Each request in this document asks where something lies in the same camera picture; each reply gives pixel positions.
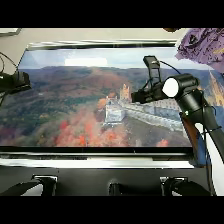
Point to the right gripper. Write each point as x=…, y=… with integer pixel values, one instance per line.
x=148, y=95

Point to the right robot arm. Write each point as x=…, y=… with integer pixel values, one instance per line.
x=193, y=100

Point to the purple garment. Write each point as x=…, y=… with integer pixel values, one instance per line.
x=203, y=46

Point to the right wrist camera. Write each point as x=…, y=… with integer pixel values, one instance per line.
x=151, y=65

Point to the silver frame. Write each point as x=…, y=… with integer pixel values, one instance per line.
x=100, y=162

